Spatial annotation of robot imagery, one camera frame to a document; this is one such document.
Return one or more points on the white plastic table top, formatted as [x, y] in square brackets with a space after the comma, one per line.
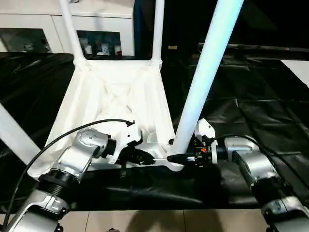
[116, 96]

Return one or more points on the white plastic table leg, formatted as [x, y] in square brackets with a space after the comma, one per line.
[207, 72]
[157, 31]
[17, 135]
[72, 31]

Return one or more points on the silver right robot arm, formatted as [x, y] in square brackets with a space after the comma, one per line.
[256, 164]

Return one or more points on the black mat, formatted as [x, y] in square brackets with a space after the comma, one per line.
[251, 106]

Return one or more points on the white bottle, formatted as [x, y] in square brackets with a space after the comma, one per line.
[117, 50]

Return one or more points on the gold label plate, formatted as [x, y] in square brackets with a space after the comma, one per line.
[172, 47]

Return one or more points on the white cabinet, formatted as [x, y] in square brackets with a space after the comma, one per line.
[58, 24]

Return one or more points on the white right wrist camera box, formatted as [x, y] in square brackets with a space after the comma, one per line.
[205, 130]

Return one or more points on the silver metal rail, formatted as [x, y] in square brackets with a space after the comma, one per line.
[256, 47]

